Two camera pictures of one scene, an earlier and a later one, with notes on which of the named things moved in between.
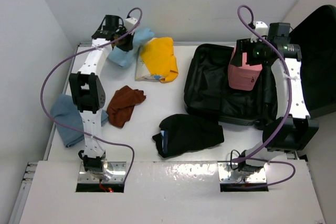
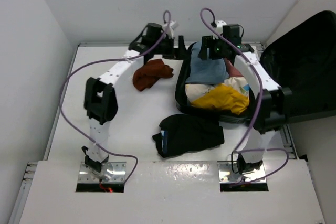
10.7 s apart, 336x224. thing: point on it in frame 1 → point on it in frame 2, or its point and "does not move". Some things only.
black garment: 181,133 does not move
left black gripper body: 124,44 → 165,46
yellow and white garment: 156,61 → 232,96
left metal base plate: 117,169 does not move
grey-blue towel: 64,109 → 206,71
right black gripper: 245,45 → 206,44
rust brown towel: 121,106 → 146,76
